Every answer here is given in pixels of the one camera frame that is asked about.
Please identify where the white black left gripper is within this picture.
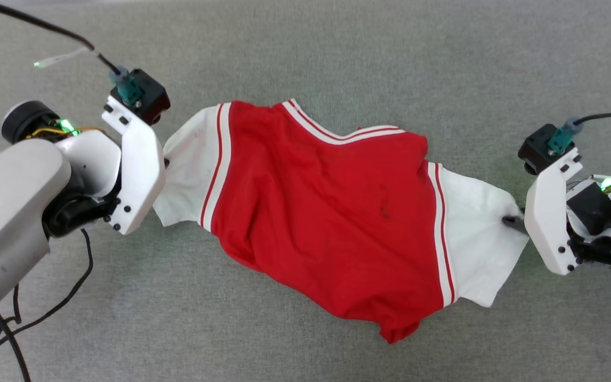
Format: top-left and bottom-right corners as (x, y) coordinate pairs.
(2, 95), (171, 237)

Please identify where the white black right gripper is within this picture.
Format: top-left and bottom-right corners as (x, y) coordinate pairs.
(502, 149), (611, 277)

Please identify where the red and white jersey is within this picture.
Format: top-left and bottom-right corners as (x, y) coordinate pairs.
(153, 98), (530, 344)

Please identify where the teal plug left camera cable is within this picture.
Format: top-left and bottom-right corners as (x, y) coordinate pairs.
(0, 0), (145, 107)

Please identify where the teal plug camera cable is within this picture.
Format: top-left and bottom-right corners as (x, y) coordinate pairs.
(0, 0), (145, 107)
(548, 111), (611, 156)

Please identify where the teal plug right camera cable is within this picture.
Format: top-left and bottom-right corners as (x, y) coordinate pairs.
(548, 111), (611, 156)

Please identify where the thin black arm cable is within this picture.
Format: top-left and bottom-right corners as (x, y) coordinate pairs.
(0, 228), (94, 354)

